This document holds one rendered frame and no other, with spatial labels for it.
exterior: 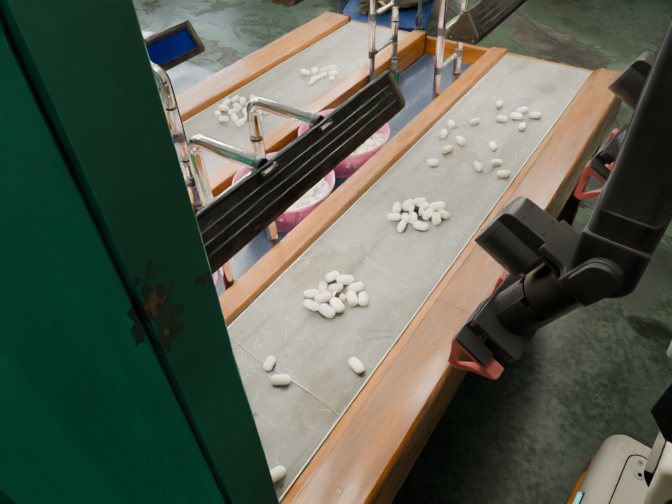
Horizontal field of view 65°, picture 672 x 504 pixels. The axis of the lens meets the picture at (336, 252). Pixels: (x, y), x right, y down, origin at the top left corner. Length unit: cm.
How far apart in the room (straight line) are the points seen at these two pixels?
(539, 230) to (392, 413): 47
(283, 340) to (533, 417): 105
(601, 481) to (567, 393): 50
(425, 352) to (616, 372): 117
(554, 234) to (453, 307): 53
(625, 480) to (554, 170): 77
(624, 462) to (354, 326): 80
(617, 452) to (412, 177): 86
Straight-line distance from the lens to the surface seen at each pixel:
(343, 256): 118
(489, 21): 146
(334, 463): 88
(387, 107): 104
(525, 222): 55
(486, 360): 63
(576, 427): 189
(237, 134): 165
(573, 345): 208
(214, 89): 188
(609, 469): 153
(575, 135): 164
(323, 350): 102
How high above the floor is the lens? 156
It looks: 44 degrees down
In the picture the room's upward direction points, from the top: 3 degrees counter-clockwise
